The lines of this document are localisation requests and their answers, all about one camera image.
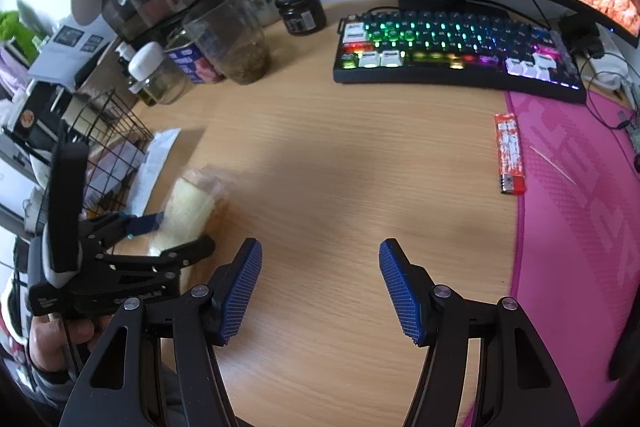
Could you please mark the person's left forearm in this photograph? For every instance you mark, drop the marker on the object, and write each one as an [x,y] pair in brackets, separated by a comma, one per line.
[50,387]

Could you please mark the clear glass cup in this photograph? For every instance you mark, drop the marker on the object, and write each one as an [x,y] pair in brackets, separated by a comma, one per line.
[235,42]

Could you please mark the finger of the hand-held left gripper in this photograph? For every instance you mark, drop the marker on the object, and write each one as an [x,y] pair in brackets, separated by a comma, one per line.
[145,223]
[185,252]

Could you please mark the person's left hand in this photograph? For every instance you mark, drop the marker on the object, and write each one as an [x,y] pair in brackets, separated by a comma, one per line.
[55,342]

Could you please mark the blue luncheon meat can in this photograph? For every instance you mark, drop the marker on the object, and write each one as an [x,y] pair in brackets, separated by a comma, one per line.
[197,64]

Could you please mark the green artificial plant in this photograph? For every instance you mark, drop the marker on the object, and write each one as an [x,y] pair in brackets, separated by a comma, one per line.
[15,32]

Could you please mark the white power strip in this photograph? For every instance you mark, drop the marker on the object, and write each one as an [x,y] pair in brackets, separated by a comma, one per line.
[607,69]

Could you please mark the black backlit keyboard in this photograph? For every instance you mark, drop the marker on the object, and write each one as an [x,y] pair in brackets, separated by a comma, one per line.
[450,57]

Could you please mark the small black jar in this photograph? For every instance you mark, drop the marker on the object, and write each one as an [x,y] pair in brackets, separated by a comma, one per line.
[300,12]

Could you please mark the black computer mouse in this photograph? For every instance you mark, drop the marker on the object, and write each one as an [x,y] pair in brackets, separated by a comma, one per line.
[625,357]

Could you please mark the wooden toothpick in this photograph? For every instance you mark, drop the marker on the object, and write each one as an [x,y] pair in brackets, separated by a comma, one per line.
[552,164]

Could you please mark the white teal pouch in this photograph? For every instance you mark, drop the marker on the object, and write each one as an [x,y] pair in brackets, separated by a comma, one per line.
[152,162]

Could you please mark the sliced bread clear pack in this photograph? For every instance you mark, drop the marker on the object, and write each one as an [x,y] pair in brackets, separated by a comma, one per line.
[187,207]

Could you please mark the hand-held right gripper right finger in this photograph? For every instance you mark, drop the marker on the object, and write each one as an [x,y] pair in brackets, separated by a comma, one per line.
[400,292]

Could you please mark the pink mouse mat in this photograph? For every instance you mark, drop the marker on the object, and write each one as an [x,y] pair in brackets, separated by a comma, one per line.
[575,257]

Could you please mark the glass jar white lid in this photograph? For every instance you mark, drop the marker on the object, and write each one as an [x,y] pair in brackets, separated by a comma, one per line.
[150,62]

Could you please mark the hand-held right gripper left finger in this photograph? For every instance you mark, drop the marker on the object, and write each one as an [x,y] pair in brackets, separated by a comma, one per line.
[242,292]

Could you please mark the red lighter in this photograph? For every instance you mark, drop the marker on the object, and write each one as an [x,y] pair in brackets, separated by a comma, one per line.
[510,152]

